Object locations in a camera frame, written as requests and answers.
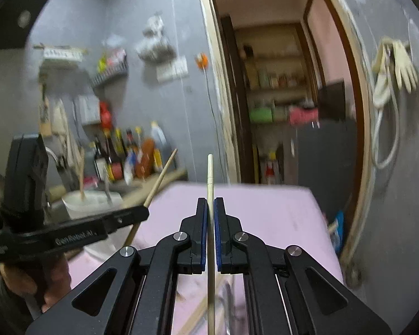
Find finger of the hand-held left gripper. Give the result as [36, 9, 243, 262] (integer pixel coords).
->
[104, 206, 150, 233]

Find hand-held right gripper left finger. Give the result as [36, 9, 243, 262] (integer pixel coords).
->
[26, 197, 209, 335]

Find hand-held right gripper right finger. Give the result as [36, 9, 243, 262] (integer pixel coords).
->
[214, 197, 392, 335]

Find white plastic utensil holder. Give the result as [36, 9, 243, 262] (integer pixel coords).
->
[62, 190, 123, 221]

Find wooden chopstick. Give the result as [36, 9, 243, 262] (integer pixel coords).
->
[207, 154, 216, 335]
[123, 148, 178, 249]
[77, 146, 86, 202]

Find person's left hand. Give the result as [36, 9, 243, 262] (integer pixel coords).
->
[1, 253, 73, 314]

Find metal spoon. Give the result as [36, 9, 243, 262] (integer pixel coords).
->
[103, 172, 113, 204]

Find chrome faucet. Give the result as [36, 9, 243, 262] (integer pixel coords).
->
[45, 147, 69, 179]

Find pink tablecloth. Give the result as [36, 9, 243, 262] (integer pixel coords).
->
[69, 182, 345, 335]

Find yellow-capped soy sauce bottle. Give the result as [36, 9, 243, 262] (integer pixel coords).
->
[104, 130, 124, 182]

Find orange spice packet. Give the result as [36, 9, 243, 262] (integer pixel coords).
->
[140, 138, 156, 178]

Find dark wine bottle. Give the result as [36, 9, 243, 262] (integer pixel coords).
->
[92, 138, 106, 183]

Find hanging beige towel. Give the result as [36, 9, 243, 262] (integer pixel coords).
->
[52, 99, 75, 155]

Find hanging wooden board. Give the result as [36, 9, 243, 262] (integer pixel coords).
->
[38, 83, 52, 137]

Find large cooking oil jug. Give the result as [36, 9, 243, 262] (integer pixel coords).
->
[149, 121, 169, 172]

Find small red bottle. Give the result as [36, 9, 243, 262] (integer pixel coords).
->
[265, 161, 277, 185]

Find red plastic bag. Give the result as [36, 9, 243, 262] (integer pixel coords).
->
[99, 102, 113, 130]

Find blue packet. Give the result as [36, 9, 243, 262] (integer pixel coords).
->
[333, 211, 345, 252]

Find green container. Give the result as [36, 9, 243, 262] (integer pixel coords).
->
[249, 107, 273, 124]

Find dark grey cabinet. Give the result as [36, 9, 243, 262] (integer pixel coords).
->
[282, 118, 359, 197]

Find pink cloth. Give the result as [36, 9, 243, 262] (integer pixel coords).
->
[288, 107, 319, 127]

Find red snack packet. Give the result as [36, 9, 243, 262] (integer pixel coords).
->
[106, 48, 127, 65]

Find wooden storage shelf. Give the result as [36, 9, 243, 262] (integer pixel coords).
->
[219, 14, 320, 185]

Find plastic bag of dried goods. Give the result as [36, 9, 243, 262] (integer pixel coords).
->
[134, 13, 177, 64]

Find black box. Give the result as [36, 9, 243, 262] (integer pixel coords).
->
[317, 80, 346, 121]

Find cream rubber gloves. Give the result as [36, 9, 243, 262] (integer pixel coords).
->
[392, 40, 419, 94]

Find white wall-mounted box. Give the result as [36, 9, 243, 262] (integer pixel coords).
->
[73, 94, 101, 125]

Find thin wall cable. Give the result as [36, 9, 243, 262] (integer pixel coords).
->
[203, 69, 228, 183]

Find grey wall rack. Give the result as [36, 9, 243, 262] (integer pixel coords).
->
[90, 58, 129, 88]

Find white wall power socket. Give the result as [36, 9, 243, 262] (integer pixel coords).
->
[156, 57, 189, 83]

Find wooden door frame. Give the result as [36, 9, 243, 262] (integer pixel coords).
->
[195, 0, 376, 288]

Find white hose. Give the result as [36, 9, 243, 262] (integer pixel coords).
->
[369, 36, 401, 170]

